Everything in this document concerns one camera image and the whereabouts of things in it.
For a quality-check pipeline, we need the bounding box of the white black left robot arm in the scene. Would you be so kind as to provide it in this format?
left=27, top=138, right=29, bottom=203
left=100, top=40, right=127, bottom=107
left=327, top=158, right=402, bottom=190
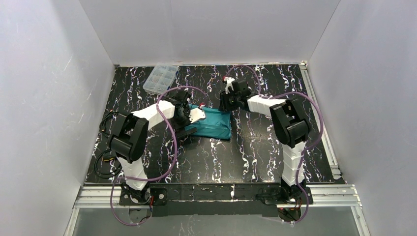
left=108, top=89, right=206, bottom=191

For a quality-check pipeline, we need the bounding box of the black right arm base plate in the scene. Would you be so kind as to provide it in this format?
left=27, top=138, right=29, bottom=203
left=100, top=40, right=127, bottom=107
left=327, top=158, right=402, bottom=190
left=255, top=183, right=314, bottom=206

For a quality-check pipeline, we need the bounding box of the aluminium front frame rail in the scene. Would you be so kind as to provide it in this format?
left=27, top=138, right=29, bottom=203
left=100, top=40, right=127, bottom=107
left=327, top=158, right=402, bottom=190
left=75, top=183, right=362, bottom=208

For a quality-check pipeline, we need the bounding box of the clear plastic screw organizer box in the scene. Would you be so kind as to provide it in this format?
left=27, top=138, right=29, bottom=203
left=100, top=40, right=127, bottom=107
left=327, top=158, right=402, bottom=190
left=143, top=63, right=179, bottom=95

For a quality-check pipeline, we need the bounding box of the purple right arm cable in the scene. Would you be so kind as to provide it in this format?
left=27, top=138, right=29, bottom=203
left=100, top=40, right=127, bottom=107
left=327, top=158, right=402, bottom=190
left=223, top=64, right=324, bottom=225

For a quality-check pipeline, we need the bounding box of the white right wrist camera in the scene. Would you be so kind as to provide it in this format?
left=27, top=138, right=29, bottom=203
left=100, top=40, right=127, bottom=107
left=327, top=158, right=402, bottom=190
left=222, top=77, right=235, bottom=94

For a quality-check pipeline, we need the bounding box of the teal cloth napkin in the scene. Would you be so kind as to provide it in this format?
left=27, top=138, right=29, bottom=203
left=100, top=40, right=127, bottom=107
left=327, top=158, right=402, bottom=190
left=185, top=107, right=232, bottom=141

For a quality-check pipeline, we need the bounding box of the aluminium right side rail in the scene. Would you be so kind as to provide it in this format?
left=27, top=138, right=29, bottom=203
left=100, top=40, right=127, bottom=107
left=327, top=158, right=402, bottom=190
left=299, top=61, right=342, bottom=181

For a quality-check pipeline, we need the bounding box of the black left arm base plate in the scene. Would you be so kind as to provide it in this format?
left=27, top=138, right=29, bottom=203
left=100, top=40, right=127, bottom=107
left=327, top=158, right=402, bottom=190
left=119, top=184, right=168, bottom=206

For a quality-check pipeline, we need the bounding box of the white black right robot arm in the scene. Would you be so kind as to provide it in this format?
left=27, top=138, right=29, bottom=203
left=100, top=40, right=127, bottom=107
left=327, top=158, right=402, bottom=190
left=219, top=77, right=310, bottom=186

